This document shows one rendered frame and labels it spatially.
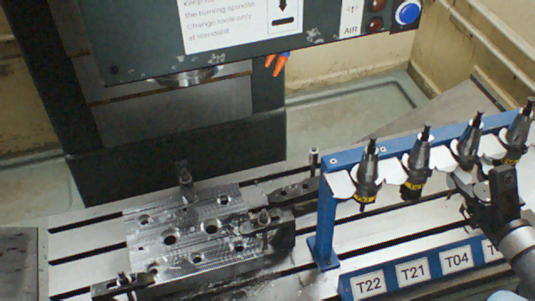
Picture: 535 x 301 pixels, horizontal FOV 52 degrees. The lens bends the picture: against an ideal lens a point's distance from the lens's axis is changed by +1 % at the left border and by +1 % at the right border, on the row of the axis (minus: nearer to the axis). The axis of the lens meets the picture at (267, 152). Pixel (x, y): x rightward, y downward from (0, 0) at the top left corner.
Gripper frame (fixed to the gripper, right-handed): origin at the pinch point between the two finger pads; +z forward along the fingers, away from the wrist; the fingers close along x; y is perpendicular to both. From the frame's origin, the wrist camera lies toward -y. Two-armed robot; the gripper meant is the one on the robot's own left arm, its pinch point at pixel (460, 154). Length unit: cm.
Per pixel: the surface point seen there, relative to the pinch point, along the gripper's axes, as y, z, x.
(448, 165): -2.0, -3.5, -5.4
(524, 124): -8.1, -2.7, 10.2
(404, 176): -1.9, -3.4, -15.0
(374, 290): 27.0, -11.1, -20.7
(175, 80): -28, 7, -55
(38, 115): 47, 96, -97
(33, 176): 65, 84, -105
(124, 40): -45, -6, -61
